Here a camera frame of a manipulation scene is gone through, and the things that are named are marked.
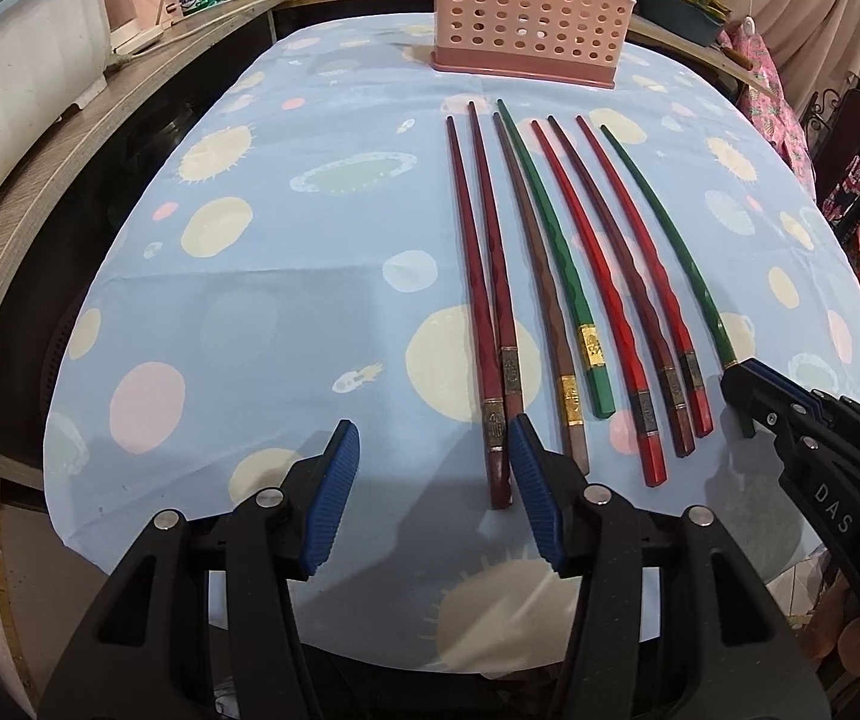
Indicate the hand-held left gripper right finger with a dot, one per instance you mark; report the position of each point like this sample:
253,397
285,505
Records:
538,495

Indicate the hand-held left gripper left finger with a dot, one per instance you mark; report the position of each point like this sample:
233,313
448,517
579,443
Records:
336,495

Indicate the red chopstick grey band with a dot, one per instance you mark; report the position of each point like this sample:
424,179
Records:
643,414
691,375

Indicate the dark red chopstick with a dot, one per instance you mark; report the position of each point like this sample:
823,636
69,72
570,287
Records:
495,427
511,375

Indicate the maroon chopstick grey band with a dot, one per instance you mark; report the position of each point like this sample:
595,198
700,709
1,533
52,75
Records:
671,390

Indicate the brown chopstick gold band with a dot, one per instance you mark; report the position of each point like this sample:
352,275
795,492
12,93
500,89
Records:
569,394

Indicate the green chopstick gold band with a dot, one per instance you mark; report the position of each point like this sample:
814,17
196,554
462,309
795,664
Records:
704,300
592,349

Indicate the pink perforated plastic basket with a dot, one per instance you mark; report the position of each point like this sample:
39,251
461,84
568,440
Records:
520,67

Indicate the person's right hand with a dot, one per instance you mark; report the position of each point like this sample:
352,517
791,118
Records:
850,637

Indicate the blue planet print tablecloth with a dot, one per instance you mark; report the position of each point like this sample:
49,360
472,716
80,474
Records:
287,255

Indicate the black metal chair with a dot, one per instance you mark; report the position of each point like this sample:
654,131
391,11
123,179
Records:
850,135

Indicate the pink floral cloth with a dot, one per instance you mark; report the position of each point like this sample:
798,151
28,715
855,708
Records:
771,97

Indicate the beige curtain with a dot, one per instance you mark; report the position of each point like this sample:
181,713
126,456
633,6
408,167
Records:
797,0

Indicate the white power strip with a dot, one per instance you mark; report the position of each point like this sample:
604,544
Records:
137,41

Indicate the white plastic storage box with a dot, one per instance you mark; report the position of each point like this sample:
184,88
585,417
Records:
24,52

